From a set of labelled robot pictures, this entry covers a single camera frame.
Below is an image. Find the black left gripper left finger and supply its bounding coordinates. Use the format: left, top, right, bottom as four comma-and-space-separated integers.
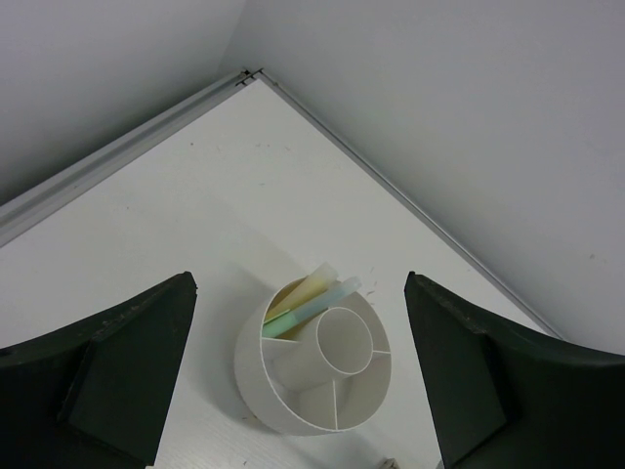
1, 272, 197, 468

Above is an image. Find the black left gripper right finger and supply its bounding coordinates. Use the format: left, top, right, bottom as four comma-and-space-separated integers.
404, 273, 624, 468

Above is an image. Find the white rectangular eraser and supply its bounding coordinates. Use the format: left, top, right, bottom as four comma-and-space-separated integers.
378, 458, 400, 469

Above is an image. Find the green highlighter clear cap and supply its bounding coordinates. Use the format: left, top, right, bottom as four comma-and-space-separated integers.
262, 277, 361, 338

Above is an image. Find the yellow highlighter pen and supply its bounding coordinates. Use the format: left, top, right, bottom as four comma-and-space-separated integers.
265, 263, 338, 323

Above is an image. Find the white round divided container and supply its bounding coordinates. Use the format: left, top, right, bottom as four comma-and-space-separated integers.
233, 279, 392, 436

